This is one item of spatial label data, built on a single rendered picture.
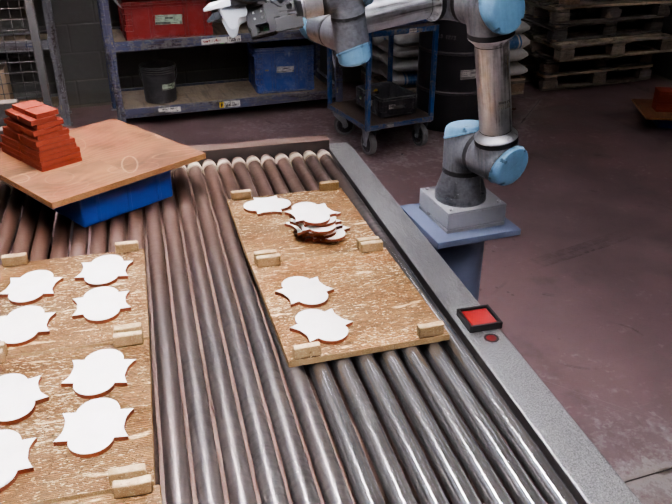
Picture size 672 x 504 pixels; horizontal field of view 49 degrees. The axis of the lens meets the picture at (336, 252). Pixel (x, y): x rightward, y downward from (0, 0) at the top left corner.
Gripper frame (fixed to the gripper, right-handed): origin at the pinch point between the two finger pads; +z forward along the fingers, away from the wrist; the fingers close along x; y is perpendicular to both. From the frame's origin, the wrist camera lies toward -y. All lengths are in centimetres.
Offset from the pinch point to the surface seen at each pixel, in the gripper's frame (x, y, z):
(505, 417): -37, 86, -35
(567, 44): 460, 17, -285
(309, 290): 5, 64, -7
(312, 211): 32, 50, -14
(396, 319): -7, 72, -24
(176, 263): 26, 53, 23
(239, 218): 46, 48, 6
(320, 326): -9, 69, -7
